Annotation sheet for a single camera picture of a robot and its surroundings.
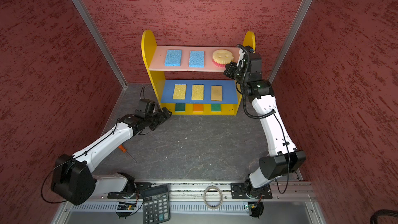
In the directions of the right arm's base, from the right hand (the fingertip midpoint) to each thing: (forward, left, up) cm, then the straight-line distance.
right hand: (223, 67), depth 71 cm
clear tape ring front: (-44, +10, -40) cm, 60 cm away
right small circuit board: (-51, -14, -42) cm, 68 cm away
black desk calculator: (-50, +33, -39) cm, 72 cm away
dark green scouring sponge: (+5, +26, -37) cm, 46 cm away
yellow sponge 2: (+8, +13, -26) cm, 30 cm away
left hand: (-11, +30, -27) cm, 42 cm away
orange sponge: (+6, +14, -40) cm, 43 cm away
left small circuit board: (-48, +50, -44) cm, 82 cm away
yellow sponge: (+9, +25, -26) cm, 37 cm away
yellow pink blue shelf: (+33, +20, -38) cm, 54 cm away
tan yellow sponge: (+7, +1, -25) cm, 26 cm away
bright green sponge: (+5, +1, -38) cm, 38 cm away
